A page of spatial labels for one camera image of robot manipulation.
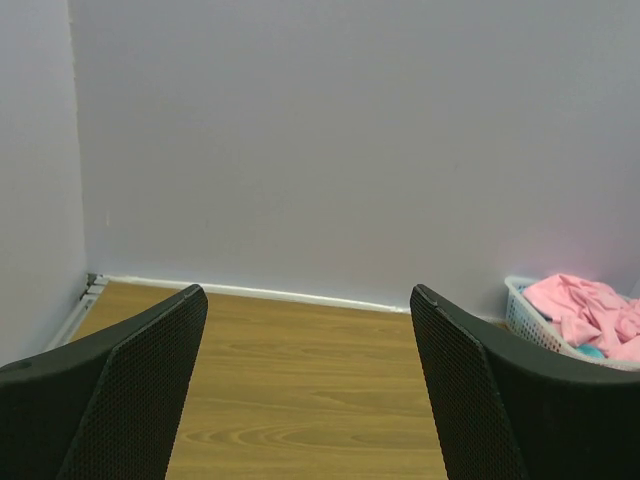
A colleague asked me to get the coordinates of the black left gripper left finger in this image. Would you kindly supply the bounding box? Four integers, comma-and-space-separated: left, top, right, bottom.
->
1, 285, 208, 479

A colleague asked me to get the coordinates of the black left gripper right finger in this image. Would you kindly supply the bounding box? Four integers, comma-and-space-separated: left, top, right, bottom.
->
410, 285, 639, 479

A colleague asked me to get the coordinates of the pink t shirt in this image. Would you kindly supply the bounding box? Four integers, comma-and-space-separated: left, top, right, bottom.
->
523, 274, 639, 362

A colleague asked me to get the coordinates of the white plastic laundry basket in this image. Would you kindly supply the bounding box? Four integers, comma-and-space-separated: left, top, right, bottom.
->
504, 276, 639, 372

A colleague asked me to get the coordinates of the turquoise t shirt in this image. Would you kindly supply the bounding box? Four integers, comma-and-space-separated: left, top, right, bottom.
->
576, 344, 606, 359

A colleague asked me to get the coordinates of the aluminium table edge rail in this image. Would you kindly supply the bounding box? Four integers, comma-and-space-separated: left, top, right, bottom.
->
44, 274, 109, 351

